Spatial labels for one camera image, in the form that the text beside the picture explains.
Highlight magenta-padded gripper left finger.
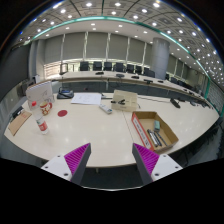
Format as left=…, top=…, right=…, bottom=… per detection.
left=40, top=142, right=92, bottom=186

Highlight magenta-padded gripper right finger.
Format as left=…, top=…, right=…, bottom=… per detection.
left=131, top=142, right=184, bottom=186

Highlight clear red-capped water bottle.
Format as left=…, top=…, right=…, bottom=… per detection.
left=30, top=100, right=50, bottom=135

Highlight black marker pen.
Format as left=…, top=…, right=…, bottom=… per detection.
left=146, top=129, right=160, bottom=148
left=153, top=130, right=168, bottom=148

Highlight shallow red-sided cardboard box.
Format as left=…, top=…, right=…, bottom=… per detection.
left=131, top=110, right=180, bottom=153

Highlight flat round red coaster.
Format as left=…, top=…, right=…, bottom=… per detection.
left=57, top=109, right=69, bottom=118

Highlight white power strip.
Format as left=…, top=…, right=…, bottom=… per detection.
left=98, top=103, right=114, bottom=115

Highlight beige open cardboard box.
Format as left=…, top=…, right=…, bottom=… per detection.
left=110, top=89, right=139, bottom=112

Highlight red floral ceramic mug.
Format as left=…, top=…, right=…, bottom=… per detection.
left=39, top=101, right=54, bottom=116

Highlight white printed paper sheet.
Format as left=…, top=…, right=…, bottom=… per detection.
left=70, top=92, right=103, bottom=106

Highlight brown paper envelope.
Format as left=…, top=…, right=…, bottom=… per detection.
left=7, top=110, right=33, bottom=137

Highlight small black device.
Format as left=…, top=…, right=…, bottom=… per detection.
left=11, top=105, right=24, bottom=118

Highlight white paper ream box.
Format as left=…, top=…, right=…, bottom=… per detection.
left=25, top=81, right=55, bottom=104

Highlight grey box-shaped machine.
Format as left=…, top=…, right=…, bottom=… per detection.
left=16, top=79, right=34, bottom=98

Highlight row of black chairs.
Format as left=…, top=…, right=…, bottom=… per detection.
left=79, top=60, right=156, bottom=78

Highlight round ceiling lights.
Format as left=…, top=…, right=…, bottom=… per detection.
left=19, top=1, right=224, bottom=78

